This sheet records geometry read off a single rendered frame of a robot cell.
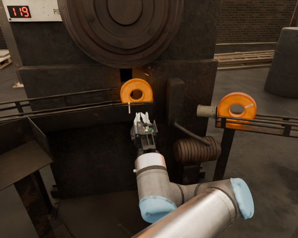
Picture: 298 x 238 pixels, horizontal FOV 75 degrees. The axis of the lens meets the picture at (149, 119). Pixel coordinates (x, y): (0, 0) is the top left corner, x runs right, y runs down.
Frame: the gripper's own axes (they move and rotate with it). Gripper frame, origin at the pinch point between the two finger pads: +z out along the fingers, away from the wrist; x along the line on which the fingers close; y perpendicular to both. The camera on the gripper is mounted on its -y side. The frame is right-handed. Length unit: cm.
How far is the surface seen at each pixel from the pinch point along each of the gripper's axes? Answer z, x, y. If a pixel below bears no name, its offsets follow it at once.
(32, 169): -10.5, 40.1, -11.8
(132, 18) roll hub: 20.9, 0.7, 27.8
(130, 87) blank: 22.8, 1.8, -3.7
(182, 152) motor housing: -2.4, -20.7, -24.7
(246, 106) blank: 3.3, -46.9, -2.4
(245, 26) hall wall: 595, -456, -210
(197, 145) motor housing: -0.4, -28.2, -23.4
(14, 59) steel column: 251, 161, -115
